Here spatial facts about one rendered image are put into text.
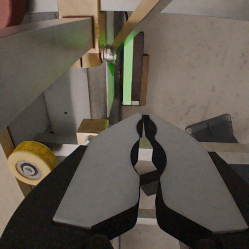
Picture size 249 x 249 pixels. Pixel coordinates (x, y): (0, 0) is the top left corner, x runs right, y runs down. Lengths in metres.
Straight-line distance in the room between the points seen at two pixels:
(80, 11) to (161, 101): 1.04
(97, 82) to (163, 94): 0.82
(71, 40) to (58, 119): 0.48
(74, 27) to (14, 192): 0.35
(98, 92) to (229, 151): 0.31
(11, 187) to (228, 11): 0.46
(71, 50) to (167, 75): 1.04
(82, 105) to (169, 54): 0.71
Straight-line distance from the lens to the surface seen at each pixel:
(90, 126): 0.34
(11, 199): 0.47
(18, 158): 0.35
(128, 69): 0.43
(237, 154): 0.41
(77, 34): 0.19
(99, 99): 0.47
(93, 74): 0.45
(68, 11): 0.26
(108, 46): 0.27
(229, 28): 1.23
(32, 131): 0.56
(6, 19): 0.25
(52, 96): 0.60
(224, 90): 1.32
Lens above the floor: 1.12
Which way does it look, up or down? 57 degrees down
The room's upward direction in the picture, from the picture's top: 174 degrees counter-clockwise
